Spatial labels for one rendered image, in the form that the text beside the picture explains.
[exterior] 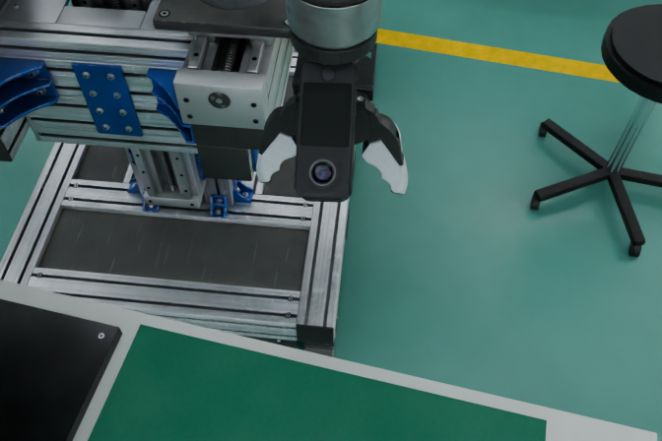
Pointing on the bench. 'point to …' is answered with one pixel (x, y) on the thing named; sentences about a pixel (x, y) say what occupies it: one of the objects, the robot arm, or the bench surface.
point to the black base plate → (48, 370)
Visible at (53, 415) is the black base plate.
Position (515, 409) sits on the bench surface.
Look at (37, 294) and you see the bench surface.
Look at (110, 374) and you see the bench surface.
